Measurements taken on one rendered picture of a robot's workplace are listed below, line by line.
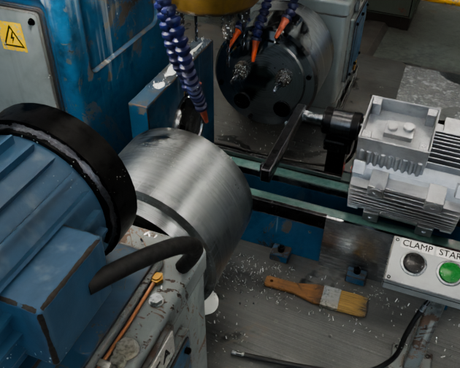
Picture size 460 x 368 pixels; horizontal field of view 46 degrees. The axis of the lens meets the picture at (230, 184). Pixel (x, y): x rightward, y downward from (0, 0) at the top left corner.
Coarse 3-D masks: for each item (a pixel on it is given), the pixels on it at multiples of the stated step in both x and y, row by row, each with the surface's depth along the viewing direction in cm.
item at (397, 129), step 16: (368, 112) 95; (384, 112) 99; (400, 112) 98; (416, 112) 96; (368, 128) 97; (384, 128) 97; (400, 128) 95; (416, 128) 96; (432, 128) 96; (368, 144) 93; (384, 144) 92; (400, 144) 95; (416, 144) 94; (368, 160) 97; (384, 160) 95; (400, 160) 94; (416, 160) 92; (416, 176) 95
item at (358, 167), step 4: (356, 160) 97; (360, 160) 97; (364, 160) 97; (356, 164) 97; (360, 164) 96; (364, 164) 96; (352, 168) 97; (356, 168) 97; (360, 168) 97; (364, 168) 96; (356, 172) 97; (360, 172) 97; (456, 188) 92; (456, 192) 92; (456, 196) 92; (356, 208) 107; (444, 232) 102; (448, 232) 102
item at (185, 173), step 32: (160, 128) 88; (128, 160) 81; (160, 160) 80; (192, 160) 81; (224, 160) 85; (160, 192) 75; (192, 192) 78; (224, 192) 82; (160, 224) 73; (192, 224) 75; (224, 224) 80; (224, 256) 81
